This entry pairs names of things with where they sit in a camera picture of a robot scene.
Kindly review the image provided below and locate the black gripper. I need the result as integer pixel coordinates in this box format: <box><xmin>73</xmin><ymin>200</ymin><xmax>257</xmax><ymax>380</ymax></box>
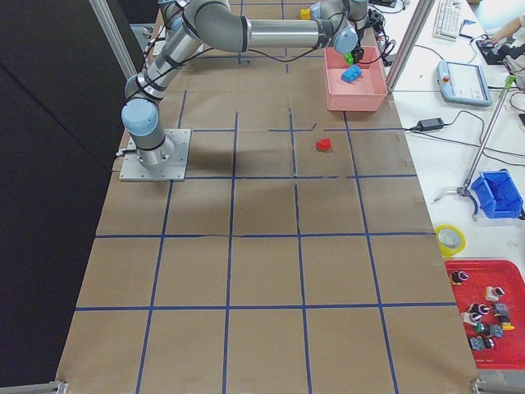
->
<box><xmin>351</xmin><ymin>10</ymin><xmax>384</xmax><ymax>64</ymax></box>

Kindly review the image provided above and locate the green toy block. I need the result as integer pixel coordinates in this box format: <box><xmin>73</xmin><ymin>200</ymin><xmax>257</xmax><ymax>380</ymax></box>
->
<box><xmin>344</xmin><ymin>53</ymin><xmax>354</xmax><ymax>66</ymax></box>

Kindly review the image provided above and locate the blue toy block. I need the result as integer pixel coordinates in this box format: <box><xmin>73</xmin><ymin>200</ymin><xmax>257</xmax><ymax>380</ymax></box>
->
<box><xmin>340</xmin><ymin>65</ymin><xmax>362</xmax><ymax>83</ymax></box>

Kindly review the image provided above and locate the pink plastic box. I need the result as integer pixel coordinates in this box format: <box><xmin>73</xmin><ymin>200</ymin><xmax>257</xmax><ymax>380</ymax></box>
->
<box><xmin>324</xmin><ymin>46</ymin><xmax>388</xmax><ymax>112</ymax></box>

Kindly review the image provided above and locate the person hand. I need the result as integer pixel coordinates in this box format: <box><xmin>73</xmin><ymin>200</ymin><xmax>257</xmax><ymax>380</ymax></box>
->
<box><xmin>490</xmin><ymin>14</ymin><xmax>524</xmax><ymax>44</ymax></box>

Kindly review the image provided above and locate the yellow toy block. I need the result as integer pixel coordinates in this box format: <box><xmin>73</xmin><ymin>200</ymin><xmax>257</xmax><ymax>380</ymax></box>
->
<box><xmin>299</xmin><ymin>8</ymin><xmax>311</xmax><ymax>20</ymax></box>

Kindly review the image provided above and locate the white keyboard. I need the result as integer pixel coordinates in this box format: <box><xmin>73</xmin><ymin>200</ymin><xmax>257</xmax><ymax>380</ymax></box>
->
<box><xmin>432</xmin><ymin>0</ymin><xmax>462</xmax><ymax>42</ymax></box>

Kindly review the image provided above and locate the red toy block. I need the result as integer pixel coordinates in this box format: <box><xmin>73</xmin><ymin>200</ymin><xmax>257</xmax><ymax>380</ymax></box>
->
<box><xmin>315</xmin><ymin>138</ymin><xmax>333</xmax><ymax>153</ymax></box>

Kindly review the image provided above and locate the black laptop adapter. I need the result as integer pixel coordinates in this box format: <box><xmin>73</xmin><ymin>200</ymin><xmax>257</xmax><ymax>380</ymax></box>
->
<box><xmin>414</xmin><ymin>117</ymin><xmax>445</xmax><ymax>131</ymax></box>

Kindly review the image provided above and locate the teach pendant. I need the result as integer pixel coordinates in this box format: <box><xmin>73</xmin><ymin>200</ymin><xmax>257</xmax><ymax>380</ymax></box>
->
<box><xmin>436</xmin><ymin>61</ymin><xmax>492</xmax><ymax>107</ymax></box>

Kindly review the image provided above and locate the reacher grabber tool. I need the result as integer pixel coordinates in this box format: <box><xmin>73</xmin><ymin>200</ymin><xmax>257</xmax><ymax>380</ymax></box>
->
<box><xmin>432</xmin><ymin>75</ymin><xmax>515</xmax><ymax>222</ymax></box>

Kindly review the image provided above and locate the blue storage bin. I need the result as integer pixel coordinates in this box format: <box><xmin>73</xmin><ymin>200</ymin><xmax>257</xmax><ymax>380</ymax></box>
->
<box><xmin>471</xmin><ymin>169</ymin><xmax>524</xmax><ymax>220</ymax></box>

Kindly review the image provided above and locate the yellow tape roll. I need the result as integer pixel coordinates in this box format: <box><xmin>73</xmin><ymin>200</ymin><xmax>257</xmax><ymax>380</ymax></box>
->
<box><xmin>435</xmin><ymin>224</ymin><xmax>466</xmax><ymax>259</ymax></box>

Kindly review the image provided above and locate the red parts tray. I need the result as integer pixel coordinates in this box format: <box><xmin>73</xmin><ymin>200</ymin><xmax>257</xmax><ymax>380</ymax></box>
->
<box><xmin>445</xmin><ymin>259</ymin><xmax>524</xmax><ymax>369</ymax></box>

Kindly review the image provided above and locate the aluminium frame post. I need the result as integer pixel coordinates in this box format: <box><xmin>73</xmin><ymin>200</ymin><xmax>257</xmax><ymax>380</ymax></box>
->
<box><xmin>386</xmin><ymin>0</ymin><xmax>435</xmax><ymax>93</ymax></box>

